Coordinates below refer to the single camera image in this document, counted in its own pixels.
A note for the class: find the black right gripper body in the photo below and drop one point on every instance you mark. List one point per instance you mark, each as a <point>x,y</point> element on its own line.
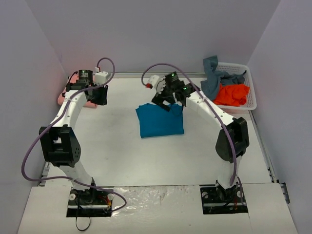
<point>162,98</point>

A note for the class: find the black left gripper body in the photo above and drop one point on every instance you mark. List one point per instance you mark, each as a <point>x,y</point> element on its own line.
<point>100,95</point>

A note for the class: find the teal blue t shirt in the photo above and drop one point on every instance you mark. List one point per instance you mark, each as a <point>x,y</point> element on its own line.
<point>156,122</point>

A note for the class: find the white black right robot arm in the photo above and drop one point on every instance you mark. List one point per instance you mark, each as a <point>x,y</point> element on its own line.
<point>232,140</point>

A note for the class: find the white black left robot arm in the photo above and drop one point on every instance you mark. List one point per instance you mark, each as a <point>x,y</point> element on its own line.
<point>59,143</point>

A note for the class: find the grey t shirt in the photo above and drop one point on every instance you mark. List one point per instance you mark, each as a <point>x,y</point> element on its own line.
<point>211,86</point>

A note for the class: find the orange t shirt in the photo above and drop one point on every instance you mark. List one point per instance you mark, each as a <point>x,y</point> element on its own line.
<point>232,95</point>

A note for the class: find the white plastic laundry basket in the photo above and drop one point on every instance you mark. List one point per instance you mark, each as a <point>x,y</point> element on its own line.
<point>234,68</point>

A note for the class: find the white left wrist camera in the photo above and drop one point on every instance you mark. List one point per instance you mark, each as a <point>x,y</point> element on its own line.
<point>100,77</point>

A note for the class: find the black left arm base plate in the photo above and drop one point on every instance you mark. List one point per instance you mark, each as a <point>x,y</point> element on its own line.
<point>90,203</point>

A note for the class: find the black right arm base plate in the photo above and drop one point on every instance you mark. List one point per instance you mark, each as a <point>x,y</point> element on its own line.
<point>216,201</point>

